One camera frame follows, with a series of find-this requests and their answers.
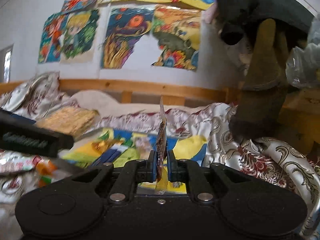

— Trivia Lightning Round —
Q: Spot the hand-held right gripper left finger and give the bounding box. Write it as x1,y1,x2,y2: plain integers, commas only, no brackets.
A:
56,150,157,203

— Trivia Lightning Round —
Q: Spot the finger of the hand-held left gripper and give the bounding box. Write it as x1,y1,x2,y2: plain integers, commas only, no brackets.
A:
0,108,38,126
0,120,74,145

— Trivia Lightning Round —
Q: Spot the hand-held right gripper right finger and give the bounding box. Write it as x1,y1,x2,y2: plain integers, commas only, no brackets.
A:
167,150,265,203

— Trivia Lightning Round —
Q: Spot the white floral snack packet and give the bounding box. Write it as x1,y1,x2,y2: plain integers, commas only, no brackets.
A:
0,150,42,174

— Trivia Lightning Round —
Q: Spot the yellow snack packet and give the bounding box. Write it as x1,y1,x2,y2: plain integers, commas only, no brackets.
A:
154,95,168,196

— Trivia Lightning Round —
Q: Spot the clear peanut brittle packet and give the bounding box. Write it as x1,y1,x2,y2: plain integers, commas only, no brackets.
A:
35,106,99,137

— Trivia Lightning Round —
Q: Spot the clear orange jelly packet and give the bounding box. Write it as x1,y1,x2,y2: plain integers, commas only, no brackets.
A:
36,161,58,188

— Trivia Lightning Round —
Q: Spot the long blue snack packet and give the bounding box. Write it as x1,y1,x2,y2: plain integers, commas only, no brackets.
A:
91,147,129,167

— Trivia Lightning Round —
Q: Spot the grey metal tray box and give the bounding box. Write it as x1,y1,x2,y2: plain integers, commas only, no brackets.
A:
54,127,209,195

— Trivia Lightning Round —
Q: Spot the amber gold candy wrapper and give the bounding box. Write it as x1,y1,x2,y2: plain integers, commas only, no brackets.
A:
91,140,118,152

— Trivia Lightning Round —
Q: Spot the window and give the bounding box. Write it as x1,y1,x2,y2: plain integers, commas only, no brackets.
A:
0,44,14,83

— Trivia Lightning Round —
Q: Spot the cream pillow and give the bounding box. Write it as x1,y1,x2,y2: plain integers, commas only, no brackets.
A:
71,90,195,128

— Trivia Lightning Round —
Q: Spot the floral satin blanket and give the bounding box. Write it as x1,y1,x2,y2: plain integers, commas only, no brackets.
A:
0,71,320,240

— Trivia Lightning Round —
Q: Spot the mustard brown hanging garment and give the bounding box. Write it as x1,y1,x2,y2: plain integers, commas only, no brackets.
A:
230,19,290,140

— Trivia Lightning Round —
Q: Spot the knotty wooden bed end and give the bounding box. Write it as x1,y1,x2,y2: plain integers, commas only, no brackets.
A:
275,87,320,153

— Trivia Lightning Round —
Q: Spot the pink cloth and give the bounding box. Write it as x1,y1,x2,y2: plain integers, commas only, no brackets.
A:
201,4,220,24

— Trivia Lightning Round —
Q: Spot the clear plastic bag of clothes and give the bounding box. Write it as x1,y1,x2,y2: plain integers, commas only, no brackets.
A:
285,17,320,88

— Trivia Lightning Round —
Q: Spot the black hanging garment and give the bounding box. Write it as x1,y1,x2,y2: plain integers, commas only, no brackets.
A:
212,0,315,46

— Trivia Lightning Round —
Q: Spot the wooden bed rail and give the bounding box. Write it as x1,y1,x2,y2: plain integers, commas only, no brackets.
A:
0,79,240,107

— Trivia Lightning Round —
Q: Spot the red-haired girl wall drawing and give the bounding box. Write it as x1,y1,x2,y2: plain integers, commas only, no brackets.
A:
38,12,67,64

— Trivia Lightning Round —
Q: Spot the blond child wall drawing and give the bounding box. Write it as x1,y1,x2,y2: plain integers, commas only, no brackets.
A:
60,9,100,63

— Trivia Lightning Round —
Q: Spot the swirl and seaweed wall drawing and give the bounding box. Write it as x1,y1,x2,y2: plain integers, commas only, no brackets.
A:
101,5,155,69

